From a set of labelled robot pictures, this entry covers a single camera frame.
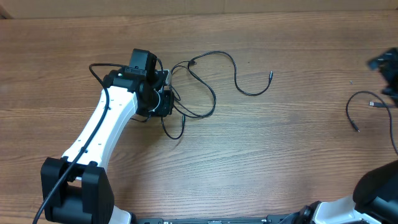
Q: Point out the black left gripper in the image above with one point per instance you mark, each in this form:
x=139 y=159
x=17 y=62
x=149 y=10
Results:
x=166 y=108

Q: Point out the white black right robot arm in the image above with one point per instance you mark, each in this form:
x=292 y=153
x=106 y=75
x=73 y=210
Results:
x=374 y=199

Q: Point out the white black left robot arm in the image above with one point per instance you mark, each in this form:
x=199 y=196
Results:
x=76 y=187

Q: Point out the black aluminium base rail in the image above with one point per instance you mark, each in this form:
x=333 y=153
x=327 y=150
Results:
x=217 y=220

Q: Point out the cardboard back wall panel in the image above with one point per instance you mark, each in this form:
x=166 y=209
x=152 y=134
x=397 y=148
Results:
x=33 y=9

